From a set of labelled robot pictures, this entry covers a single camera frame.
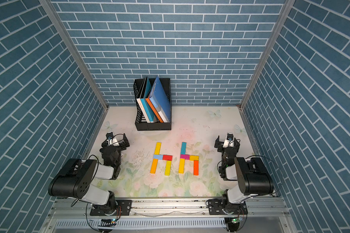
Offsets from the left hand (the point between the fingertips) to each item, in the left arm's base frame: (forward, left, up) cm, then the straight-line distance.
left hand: (120, 135), depth 89 cm
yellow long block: (-3, -22, -11) cm, 25 cm away
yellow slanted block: (-14, -38, -12) cm, 42 cm away
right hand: (-1, -67, 0) cm, 67 cm away
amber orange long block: (-15, -21, -12) cm, 28 cm away
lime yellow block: (-16, -30, -11) cm, 36 cm away
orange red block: (-16, -47, -11) cm, 51 cm away
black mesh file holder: (+20, -7, -13) cm, 25 cm away
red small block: (-9, -29, -11) cm, 32 cm away
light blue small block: (-9, -23, -11) cm, 27 cm away
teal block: (-3, -39, -11) cm, 41 cm away
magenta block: (-9, -41, -10) cm, 43 cm away
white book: (+13, -13, +17) cm, 25 cm away
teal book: (+13, -16, +10) cm, 23 cm away
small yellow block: (-10, -46, -11) cm, 48 cm away
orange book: (+14, -18, +16) cm, 28 cm away
